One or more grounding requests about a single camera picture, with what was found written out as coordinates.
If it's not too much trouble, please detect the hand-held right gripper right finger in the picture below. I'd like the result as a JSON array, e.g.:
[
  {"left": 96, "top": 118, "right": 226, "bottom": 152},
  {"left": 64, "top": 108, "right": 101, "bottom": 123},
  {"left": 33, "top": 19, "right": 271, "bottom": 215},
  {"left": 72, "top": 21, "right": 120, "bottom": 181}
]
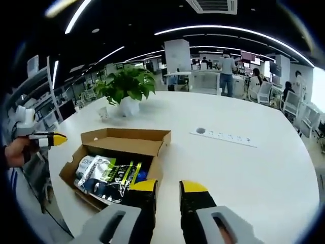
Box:
[{"left": 179, "top": 179, "right": 265, "bottom": 244}]

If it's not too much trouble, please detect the ceiling air vent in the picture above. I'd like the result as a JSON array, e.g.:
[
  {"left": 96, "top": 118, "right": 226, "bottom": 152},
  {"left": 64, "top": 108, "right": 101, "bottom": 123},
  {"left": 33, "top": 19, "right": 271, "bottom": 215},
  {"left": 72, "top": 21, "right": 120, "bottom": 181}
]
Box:
[{"left": 185, "top": 0, "right": 238, "bottom": 15}]

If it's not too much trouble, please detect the silver foil packet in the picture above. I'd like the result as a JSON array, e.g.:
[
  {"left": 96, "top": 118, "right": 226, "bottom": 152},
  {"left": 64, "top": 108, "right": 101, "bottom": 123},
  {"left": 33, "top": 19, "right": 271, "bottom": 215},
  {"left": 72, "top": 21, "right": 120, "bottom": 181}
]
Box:
[{"left": 77, "top": 155, "right": 117, "bottom": 191}]

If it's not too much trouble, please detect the black desk monitor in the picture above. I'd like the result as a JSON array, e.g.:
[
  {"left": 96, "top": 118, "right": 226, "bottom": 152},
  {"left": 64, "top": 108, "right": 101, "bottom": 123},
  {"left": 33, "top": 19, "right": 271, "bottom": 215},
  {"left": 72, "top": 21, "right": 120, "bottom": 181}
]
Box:
[{"left": 58, "top": 99, "right": 77, "bottom": 120}]

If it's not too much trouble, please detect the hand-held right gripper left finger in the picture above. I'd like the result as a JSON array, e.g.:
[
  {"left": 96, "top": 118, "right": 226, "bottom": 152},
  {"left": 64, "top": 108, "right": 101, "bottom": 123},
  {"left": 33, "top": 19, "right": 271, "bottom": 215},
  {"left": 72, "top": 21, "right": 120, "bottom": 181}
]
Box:
[{"left": 72, "top": 179, "right": 158, "bottom": 244}]

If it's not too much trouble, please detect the black and green packet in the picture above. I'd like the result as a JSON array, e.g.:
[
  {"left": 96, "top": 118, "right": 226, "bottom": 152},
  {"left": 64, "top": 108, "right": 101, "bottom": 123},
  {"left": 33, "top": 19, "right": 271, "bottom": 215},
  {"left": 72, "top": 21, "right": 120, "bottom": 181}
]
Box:
[{"left": 95, "top": 160, "right": 143, "bottom": 204}]

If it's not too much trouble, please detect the red wall screen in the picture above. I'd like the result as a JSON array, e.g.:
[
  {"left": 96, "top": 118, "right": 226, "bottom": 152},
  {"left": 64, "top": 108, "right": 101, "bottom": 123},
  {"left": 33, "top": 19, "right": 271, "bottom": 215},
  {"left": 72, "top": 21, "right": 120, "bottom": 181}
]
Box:
[{"left": 240, "top": 50, "right": 262, "bottom": 64}]

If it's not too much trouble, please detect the person's left hand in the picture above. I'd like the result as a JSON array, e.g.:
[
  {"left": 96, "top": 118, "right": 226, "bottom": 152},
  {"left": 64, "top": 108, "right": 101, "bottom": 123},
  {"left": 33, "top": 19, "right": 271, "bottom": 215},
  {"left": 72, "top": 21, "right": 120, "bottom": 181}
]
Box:
[{"left": 5, "top": 137, "right": 41, "bottom": 167}]

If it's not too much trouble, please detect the black hanging monitor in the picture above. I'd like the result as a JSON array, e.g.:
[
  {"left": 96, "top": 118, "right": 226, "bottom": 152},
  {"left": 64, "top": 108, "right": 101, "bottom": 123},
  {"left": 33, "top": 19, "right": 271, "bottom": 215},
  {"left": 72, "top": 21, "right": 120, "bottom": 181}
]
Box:
[{"left": 269, "top": 62, "right": 282, "bottom": 77}]

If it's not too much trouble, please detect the small white cup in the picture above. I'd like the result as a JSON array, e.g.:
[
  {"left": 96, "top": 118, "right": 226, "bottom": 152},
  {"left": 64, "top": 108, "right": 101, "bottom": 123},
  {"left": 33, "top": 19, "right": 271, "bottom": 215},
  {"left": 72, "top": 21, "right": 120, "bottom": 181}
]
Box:
[{"left": 98, "top": 106, "right": 110, "bottom": 120}]

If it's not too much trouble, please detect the blue soft packet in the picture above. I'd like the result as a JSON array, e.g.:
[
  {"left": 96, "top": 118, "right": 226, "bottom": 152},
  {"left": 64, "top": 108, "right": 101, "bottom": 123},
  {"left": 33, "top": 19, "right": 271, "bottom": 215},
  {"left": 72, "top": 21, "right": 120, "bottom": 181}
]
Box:
[{"left": 137, "top": 166, "right": 150, "bottom": 183}]

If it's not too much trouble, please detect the white table socket panel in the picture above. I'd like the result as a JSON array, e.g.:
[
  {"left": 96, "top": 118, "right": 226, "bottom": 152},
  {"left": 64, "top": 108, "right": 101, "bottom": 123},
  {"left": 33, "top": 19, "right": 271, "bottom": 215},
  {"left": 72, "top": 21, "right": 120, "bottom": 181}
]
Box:
[{"left": 189, "top": 126, "right": 257, "bottom": 148}]

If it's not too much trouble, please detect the white office chair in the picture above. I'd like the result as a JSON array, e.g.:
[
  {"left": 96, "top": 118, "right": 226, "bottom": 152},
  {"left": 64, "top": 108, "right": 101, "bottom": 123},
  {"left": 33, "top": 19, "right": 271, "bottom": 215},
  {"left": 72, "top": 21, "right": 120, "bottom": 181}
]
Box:
[
  {"left": 282, "top": 90, "right": 302, "bottom": 120},
  {"left": 257, "top": 81, "right": 273, "bottom": 104}
]

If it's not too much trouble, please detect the green potted plant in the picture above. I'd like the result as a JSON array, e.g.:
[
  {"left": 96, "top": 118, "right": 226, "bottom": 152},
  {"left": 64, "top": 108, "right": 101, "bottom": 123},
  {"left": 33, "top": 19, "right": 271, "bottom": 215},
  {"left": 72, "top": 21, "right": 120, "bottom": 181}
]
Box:
[{"left": 94, "top": 67, "right": 157, "bottom": 118}]

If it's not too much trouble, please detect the white counter desk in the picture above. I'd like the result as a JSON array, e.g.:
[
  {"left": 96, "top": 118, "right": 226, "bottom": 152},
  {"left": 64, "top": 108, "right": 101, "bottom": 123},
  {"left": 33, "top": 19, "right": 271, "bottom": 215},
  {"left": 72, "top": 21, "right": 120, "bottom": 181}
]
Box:
[{"left": 164, "top": 71, "right": 220, "bottom": 95}]

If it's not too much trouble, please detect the brown cardboard shoe box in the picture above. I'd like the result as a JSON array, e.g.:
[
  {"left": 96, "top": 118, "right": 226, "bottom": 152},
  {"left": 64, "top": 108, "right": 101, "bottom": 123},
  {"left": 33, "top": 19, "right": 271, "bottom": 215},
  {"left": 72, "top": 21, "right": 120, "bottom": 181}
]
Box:
[{"left": 58, "top": 128, "right": 172, "bottom": 212}]

